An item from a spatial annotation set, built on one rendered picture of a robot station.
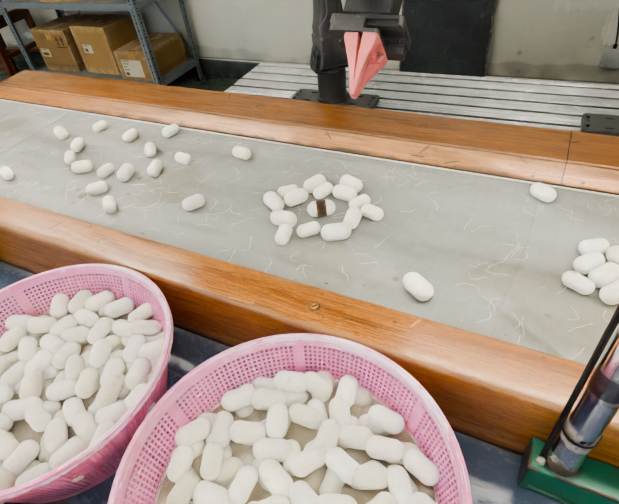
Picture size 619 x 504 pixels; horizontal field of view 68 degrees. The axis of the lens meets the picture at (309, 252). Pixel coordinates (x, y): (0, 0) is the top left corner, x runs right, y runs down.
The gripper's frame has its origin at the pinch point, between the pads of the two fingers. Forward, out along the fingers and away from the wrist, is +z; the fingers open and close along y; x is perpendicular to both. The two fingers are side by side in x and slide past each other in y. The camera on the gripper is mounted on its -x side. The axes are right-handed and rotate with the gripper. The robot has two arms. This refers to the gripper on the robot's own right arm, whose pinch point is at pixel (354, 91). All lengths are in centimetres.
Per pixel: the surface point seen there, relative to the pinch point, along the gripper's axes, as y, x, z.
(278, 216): -4.1, -3.6, 19.6
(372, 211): 6.9, -0.1, 15.8
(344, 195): 2.0, 1.7, 14.1
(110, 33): -220, 134, -84
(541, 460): 30.0, -11.8, 35.7
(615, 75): 50, 179, -103
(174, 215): -20.1, -3.8, 22.8
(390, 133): 3.1, 11.3, 1.0
